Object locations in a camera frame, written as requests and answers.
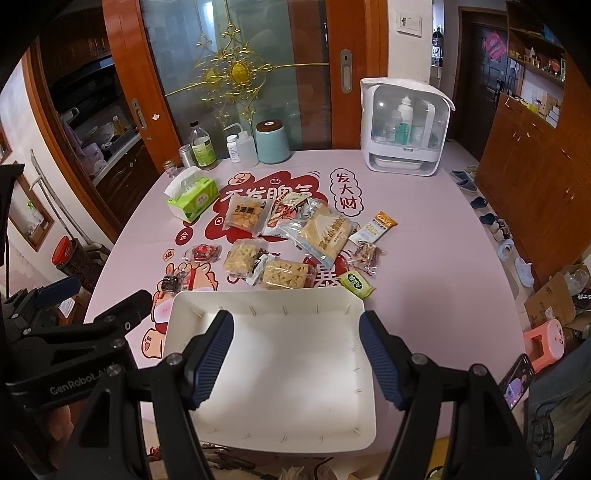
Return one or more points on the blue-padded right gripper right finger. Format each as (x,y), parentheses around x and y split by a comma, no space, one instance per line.
(416,386)

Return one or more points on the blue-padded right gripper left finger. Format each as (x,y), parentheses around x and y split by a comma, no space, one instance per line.
(182,381)

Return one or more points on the red small snack packet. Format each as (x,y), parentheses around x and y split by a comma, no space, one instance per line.
(202,253)

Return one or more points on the cracker pack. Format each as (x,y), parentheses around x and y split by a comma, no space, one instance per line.
(239,262)
(282,274)

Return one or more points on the clear nut snack packet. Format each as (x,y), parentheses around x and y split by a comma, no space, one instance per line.
(366,258)

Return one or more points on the orange white oats bar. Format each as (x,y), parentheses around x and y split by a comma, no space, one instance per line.
(370,233)

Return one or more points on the large bread package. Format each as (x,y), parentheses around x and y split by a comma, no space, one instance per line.
(319,230)

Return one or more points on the smartphone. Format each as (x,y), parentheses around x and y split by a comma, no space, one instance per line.
(517,381)

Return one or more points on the white plastic tray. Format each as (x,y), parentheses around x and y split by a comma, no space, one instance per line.
(295,380)

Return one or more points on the green small snack packet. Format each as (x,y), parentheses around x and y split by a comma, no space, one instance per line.
(356,283)

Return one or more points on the pink plastic stool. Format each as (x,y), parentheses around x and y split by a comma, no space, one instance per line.
(550,336)

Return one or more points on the cardboard box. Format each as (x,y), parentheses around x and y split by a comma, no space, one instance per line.
(565,297)

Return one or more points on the pink printed tablecloth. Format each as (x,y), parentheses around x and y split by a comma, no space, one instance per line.
(440,285)

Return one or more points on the yellow cake snack pack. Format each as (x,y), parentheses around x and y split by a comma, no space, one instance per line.
(247,214)

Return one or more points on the green tissue pack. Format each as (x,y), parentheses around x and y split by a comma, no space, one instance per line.
(190,193)

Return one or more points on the red white snack packet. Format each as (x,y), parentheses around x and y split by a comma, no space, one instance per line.
(285,208)

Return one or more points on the small metal can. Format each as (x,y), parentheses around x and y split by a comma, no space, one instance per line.
(186,156)

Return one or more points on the clear bottle green label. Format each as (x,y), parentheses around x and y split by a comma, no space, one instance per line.
(202,147)

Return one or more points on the small white pill bottle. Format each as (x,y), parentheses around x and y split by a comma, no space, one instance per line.
(232,145)

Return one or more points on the teal canister with brown lid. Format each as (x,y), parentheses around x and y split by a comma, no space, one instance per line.
(271,142)

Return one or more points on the white countertop sterilizer cabinet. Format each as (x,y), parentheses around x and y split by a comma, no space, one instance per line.
(404,125)

